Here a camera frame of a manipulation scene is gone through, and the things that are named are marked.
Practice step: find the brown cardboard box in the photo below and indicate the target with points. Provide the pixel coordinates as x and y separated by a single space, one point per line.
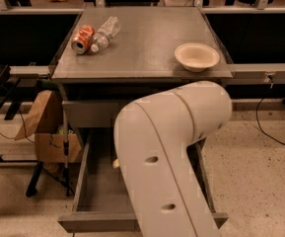
45 122

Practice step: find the closed grey top drawer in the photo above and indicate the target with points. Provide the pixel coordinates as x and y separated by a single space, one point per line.
92 113

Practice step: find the black table frame left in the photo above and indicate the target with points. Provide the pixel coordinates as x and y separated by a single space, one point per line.
11 91

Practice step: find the clear plastic water bottle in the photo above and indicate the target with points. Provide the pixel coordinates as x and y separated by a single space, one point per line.
105 34

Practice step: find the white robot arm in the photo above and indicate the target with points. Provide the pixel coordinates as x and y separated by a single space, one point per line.
151 136

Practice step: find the brown chip bag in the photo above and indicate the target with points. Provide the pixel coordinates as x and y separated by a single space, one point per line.
115 164

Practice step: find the open grey middle drawer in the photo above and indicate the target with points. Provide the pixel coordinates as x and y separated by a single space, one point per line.
101 202

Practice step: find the black tripod stand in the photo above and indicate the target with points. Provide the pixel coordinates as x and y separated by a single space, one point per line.
51 169

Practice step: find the grey wooden drawer cabinet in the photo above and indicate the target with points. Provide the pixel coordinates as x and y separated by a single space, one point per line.
140 60

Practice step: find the orange soda can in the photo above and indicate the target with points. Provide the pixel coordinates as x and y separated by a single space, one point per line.
81 41

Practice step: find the white paper bowl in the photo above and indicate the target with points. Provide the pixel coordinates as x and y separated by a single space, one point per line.
196 57

